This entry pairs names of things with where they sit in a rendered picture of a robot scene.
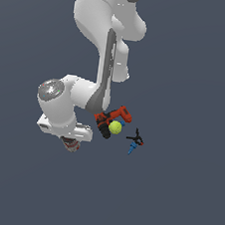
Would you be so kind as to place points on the red black power drill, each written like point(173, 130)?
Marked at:
point(109, 118)

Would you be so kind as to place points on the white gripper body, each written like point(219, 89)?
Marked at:
point(68, 129)

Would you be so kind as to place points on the yellow-green tennis ball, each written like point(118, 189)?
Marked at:
point(115, 127)

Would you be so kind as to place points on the small blue object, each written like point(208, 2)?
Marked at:
point(122, 123)

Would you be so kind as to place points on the black spring clamp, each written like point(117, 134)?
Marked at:
point(135, 138)

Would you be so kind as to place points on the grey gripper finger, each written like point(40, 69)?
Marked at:
point(70, 143)

